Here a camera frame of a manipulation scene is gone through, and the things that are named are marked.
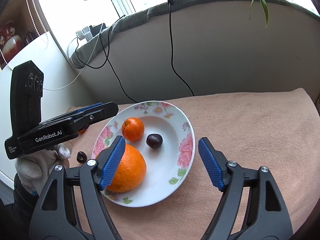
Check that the large rough orange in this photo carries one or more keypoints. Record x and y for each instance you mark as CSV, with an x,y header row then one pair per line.
x,y
130,172

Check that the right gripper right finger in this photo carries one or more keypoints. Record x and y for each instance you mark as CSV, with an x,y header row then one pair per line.
x,y
266,215

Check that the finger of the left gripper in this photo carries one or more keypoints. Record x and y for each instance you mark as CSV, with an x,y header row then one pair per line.
x,y
66,126
90,108

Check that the white power strip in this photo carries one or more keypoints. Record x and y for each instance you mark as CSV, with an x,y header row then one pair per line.
x,y
84,33

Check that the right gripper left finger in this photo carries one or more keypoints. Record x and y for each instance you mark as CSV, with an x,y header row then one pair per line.
x,y
56,215

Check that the dark plum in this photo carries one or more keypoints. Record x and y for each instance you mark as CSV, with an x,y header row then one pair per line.
x,y
154,141

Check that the white gloved left hand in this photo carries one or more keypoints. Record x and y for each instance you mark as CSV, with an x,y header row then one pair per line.
x,y
34,169

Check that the black power adapter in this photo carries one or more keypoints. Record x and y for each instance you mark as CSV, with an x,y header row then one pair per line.
x,y
95,30

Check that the mandarin with stem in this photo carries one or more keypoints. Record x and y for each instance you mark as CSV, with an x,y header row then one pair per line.
x,y
132,129

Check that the grey sill cloth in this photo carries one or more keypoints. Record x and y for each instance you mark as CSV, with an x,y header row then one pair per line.
x,y
212,33

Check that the white cabinet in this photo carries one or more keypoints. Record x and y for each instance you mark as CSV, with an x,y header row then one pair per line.
x,y
61,89

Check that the red white jar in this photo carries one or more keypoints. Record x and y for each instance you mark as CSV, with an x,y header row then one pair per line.
x,y
11,42

